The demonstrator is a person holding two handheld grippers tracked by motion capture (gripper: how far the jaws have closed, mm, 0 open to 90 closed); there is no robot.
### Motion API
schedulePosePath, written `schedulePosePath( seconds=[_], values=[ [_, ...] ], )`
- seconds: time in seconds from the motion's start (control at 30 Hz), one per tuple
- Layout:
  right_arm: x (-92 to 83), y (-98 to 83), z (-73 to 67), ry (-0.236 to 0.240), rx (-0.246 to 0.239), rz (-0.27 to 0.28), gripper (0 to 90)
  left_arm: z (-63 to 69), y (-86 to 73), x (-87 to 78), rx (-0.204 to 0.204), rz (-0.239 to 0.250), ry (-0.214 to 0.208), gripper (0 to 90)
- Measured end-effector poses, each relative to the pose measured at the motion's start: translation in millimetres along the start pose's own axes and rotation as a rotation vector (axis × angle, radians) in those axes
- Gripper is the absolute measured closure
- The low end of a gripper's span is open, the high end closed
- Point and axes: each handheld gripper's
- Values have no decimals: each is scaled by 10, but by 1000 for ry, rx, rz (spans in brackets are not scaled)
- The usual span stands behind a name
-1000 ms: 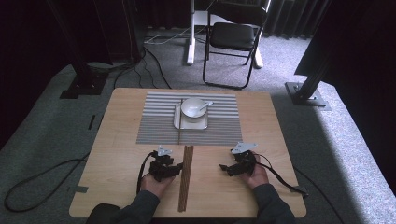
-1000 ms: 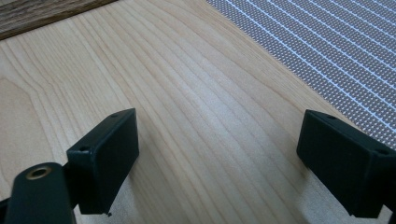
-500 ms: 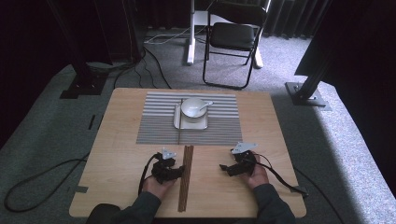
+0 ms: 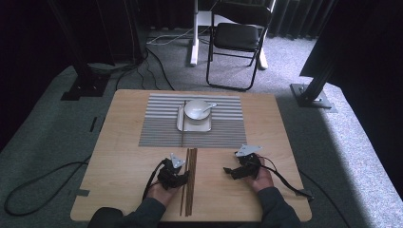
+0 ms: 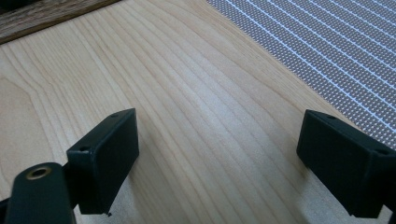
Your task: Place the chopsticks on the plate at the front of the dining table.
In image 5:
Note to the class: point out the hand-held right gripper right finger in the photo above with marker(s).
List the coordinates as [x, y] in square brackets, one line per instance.
[345, 165]

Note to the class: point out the grey striped placemat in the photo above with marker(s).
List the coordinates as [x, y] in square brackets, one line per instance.
[327, 46]

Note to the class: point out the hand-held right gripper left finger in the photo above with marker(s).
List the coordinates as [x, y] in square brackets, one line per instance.
[106, 161]

